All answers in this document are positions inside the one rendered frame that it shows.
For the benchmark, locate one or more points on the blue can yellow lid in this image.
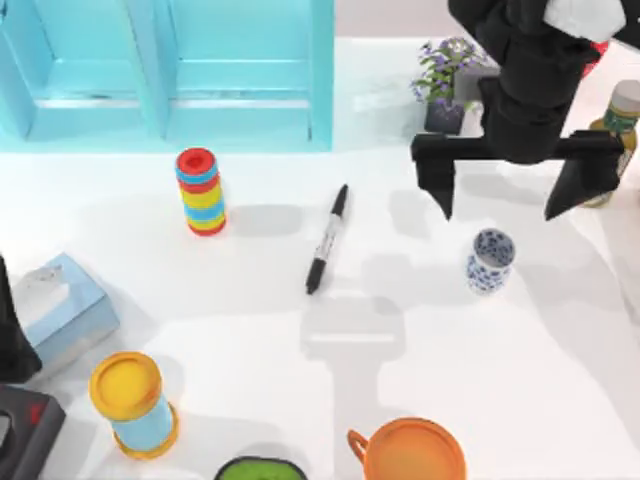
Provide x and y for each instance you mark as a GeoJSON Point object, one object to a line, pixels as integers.
{"type": "Point", "coordinates": [135, 405]}

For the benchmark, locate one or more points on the black bowl green contents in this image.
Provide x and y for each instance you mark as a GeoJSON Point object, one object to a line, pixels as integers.
{"type": "Point", "coordinates": [260, 470]}

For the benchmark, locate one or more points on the light blue tissue box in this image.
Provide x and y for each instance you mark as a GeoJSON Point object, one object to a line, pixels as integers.
{"type": "Point", "coordinates": [65, 310]}

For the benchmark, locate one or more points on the potted plant purple flowers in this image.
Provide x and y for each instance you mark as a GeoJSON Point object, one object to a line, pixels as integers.
{"type": "Point", "coordinates": [442, 70]}

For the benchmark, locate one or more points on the yellow green bottle grey cap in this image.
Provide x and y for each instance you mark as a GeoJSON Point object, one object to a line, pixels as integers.
{"type": "Point", "coordinates": [625, 110]}

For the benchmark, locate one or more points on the stack of coloured rings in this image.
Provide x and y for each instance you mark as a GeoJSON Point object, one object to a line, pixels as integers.
{"type": "Point", "coordinates": [202, 200]}

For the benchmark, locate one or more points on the blue and white cup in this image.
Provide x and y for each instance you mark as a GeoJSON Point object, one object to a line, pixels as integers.
{"type": "Point", "coordinates": [485, 275]}

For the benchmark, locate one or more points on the black marker pen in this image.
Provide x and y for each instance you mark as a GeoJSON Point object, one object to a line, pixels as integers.
{"type": "Point", "coordinates": [327, 240]}

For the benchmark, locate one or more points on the light blue rack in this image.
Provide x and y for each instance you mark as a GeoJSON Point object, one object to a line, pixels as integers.
{"type": "Point", "coordinates": [235, 105]}

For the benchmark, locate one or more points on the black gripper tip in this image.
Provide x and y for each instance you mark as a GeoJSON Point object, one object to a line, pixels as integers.
{"type": "Point", "coordinates": [15, 340]}

